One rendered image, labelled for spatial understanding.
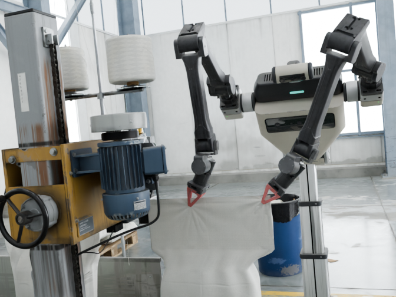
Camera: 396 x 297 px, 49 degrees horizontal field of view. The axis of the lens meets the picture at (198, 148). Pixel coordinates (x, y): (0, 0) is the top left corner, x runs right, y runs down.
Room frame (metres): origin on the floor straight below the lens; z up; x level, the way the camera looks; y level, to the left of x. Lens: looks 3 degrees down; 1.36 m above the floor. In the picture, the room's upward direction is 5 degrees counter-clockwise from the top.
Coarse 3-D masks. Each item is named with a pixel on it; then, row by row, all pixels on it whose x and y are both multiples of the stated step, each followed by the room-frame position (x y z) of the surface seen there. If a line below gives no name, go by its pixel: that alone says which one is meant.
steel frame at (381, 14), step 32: (0, 0) 6.51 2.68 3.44; (32, 0) 7.30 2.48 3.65; (128, 0) 10.30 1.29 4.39; (384, 0) 8.37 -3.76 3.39; (0, 32) 6.39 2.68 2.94; (64, 32) 7.95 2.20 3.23; (128, 32) 10.33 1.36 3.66; (384, 32) 8.38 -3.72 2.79; (128, 96) 10.37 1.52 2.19; (384, 96) 8.40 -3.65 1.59; (384, 128) 8.78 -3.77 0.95
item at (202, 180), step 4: (196, 176) 1.65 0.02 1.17; (200, 176) 1.64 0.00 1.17; (204, 176) 1.64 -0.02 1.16; (208, 176) 1.64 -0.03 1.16; (192, 180) 1.67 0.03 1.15; (196, 180) 1.64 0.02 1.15; (200, 180) 1.64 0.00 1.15; (204, 180) 1.64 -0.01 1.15; (208, 180) 1.66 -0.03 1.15; (188, 184) 1.63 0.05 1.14; (192, 184) 1.62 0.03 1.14; (196, 184) 1.64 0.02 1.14; (200, 184) 1.64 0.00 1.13; (204, 184) 1.65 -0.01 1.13; (208, 184) 1.70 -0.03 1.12; (200, 188) 1.61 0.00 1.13; (204, 188) 1.64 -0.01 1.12
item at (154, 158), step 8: (144, 152) 1.37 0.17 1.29; (152, 152) 1.38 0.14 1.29; (160, 152) 1.38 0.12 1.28; (144, 160) 1.37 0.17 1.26; (152, 160) 1.38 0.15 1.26; (160, 160) 1.38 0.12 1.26; (144, 168) 1.37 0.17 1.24; (152, 168) 1.38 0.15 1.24; (160, 168) 1.38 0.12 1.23; (152, 176) 1.42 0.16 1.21
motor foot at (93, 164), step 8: (72, 152) 1.37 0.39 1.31; (80, 152) 1.41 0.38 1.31; (88, 152) 1.45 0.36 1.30; (72, 160) 1.37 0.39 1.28; (80, 160) 1.40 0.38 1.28; (88, 160) 1.39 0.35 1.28; (96, 160) 1.38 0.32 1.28; (72, 168) 1.36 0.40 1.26; (80, 168) 1.40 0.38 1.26; (88, 168) 1.39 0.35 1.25; (96, 168) 1.38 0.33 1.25; (72, 176) 1.37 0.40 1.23
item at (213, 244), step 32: (160, 224) 1.73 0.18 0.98; (192, 224) 1.68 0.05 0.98; (224, 224) 1.64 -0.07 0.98; (256, 224) 1.60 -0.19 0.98; (160, 256) 1.73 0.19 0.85; (192, 256) 1.67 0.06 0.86; (224, 256) 1.63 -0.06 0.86; (256, 256) 1.59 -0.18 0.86; (160, 288) 1.71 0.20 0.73; (192, 288) 1.62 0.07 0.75; (224, 288) 1.57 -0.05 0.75; (256, 288) 1.59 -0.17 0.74
